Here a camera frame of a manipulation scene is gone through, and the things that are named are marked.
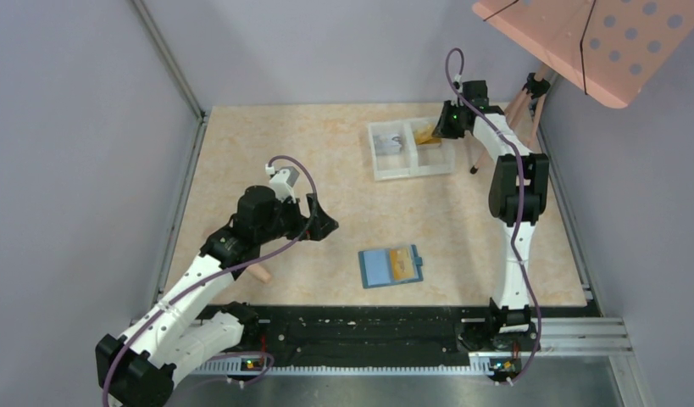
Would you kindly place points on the pink perforated board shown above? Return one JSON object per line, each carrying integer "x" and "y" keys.
{"x": 609, "y": 49}

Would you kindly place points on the pink tripod stand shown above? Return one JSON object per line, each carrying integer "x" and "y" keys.
{"x": 520, "y": 112}

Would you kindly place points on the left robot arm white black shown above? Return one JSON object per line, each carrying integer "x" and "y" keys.
{"x": 144, "y": 364}

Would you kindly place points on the white two-compartment tray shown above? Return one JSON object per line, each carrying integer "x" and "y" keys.
{"x": 413, "y": 161}

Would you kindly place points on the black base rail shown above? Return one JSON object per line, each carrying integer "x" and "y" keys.
{"x": 374, "y": 336}

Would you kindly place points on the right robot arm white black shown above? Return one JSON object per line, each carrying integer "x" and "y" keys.
{"x": 517, "y": 198}

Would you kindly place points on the silver card in tray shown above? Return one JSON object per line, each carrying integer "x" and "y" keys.
{"x": 388, "y": 144}

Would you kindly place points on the teal card holder wallet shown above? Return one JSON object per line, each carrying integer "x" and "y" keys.
{"x": 375, "y": 267}

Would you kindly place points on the aluminium frame post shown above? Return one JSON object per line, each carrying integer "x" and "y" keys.
{"x": 166, "y": 57}

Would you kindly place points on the grey slotted cable duct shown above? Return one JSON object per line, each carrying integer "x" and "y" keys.
{"x": 247, "y": 367}

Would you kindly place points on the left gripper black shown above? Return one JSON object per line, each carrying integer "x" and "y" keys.
{"x": 312, "y": 215}

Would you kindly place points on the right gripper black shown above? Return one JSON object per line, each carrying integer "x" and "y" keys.
{"x": 446, "y": 125}

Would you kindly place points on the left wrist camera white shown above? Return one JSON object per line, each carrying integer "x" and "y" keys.
{"x": 282, "y": 181}

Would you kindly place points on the beige wooden peg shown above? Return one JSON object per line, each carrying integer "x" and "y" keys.
{"x": 260, "y": 272}

